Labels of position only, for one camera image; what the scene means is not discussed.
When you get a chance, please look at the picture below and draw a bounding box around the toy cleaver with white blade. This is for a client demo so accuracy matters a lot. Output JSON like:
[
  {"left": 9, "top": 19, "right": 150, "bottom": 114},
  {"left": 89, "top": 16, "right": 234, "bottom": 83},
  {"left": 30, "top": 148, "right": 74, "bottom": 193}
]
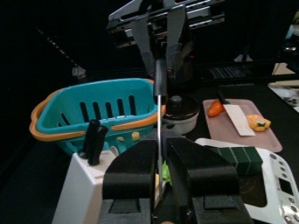
[{"left": 216, "top": 89, "right": 257, "bottom": 137}]

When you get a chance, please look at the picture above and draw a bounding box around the yellow toy pepper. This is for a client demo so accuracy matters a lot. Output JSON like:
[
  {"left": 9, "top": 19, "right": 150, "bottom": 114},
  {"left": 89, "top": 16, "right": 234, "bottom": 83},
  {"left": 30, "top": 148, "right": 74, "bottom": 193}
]
[{"left": 246, "top": 114, "right": 273, "bottom": 133}]

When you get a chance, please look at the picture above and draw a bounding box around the white pot with black lid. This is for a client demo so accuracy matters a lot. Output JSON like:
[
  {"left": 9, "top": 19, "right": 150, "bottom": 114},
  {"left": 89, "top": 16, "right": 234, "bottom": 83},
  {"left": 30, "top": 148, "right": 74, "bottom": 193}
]
[{"left": 160, "top": 94, "right": 201, "bottom": 137}]

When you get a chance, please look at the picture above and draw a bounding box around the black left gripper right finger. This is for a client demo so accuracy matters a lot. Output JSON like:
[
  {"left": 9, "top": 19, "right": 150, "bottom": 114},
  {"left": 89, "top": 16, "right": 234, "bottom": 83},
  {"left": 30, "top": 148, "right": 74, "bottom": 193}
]
[{"left": 165, "top": 136, "right": 254, "bottom": 224}]

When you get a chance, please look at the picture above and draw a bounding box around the black knife handle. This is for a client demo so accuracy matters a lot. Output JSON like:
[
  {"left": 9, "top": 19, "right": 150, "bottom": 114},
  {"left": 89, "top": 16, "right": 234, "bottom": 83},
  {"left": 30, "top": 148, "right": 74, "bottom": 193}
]
[
  {"left": 78, "top": 118, "right": 102, "bottom": 159},
  {"left": 87, "top": 124, "right": 110, "bottom": 167}
]

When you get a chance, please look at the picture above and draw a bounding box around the white kitchen scale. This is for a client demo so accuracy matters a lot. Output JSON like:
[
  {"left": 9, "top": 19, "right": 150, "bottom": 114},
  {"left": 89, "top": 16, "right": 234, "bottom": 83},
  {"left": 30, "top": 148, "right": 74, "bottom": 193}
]
[{"left": 192, "top": 137, "right": 299, "bottom": 224}]

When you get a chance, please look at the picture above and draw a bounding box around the teal basket with orange handle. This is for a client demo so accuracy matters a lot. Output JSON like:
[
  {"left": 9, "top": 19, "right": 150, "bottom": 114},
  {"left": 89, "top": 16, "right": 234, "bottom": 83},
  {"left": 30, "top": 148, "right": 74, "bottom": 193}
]
[{"left": 27, "top": 76, "right": 168, "bottom": 157}]

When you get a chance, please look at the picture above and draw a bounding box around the pink cutting board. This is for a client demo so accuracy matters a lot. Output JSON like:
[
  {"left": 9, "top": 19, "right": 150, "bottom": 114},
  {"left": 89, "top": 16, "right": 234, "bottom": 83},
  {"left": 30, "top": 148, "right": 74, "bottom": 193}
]
[{"left": 200, "top": 97, "right": 285, "bottom": 154}]

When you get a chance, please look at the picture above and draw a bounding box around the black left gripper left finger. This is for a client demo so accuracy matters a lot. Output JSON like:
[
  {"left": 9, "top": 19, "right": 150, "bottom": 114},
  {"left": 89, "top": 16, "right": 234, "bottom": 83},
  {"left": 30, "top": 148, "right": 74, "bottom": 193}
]
[{"left": 97, "top": 138, "right": 160, "bottom": 224}]

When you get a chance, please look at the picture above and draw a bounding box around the orange toy pepper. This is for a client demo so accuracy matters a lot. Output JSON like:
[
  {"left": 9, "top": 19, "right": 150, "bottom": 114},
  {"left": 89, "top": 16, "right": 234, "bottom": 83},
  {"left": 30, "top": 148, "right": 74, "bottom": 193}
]
[{"left": 205, "top": 99, "right": 226, "bottom": 119}]

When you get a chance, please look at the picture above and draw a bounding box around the thin diagonal frame wire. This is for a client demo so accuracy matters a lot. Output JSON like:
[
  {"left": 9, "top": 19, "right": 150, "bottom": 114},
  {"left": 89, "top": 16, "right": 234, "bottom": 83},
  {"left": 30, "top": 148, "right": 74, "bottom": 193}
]
[{"left": 34, "top": 27, "right": 89, "bottom": 81}]

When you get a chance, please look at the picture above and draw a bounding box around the white knife block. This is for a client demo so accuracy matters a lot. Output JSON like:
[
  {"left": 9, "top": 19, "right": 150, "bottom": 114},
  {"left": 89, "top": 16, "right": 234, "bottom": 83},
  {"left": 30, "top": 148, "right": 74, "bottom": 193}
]
[{"left": 50, "top": 144, "right": 161, "bottom": 224}]

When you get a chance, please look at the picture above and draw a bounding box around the green toy vegetable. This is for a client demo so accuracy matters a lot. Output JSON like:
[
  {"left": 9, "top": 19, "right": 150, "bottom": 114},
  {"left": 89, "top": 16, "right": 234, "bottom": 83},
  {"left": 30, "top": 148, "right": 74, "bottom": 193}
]
[{"left": 160, "top": 162, "right": 173, "bottom": 186}]

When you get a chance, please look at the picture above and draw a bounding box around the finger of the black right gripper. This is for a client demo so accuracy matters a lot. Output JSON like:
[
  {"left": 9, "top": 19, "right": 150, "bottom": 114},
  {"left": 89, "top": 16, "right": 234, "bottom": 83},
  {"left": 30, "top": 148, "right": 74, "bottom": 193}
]
[
  {"left": 128, "top": 15, "right": 157, "bottom": 79},
  {"left": 164, "top": 4, "right": 189, "bottom": 81}
]

